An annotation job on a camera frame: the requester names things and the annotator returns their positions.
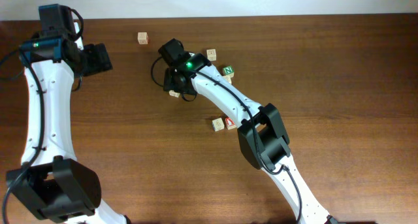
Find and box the red Y wooden block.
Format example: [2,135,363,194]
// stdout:
[225,117,236,130]

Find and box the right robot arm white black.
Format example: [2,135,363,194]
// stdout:
[158,39,337,224]

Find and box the wooden block number four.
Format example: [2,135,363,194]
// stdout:
[212,118,225,131]

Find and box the wooden block upper middle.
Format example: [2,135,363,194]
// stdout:
[206,49,217,61]

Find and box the wooden block blue side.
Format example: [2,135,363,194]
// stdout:
[223,76,232,84]

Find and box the green N wooden block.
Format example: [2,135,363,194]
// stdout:
[222,65,234,78]

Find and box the plain wooden block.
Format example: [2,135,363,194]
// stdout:
[137,32,149,45]
[169,90,180,98]

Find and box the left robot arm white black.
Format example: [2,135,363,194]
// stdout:
[6,4,129,223]

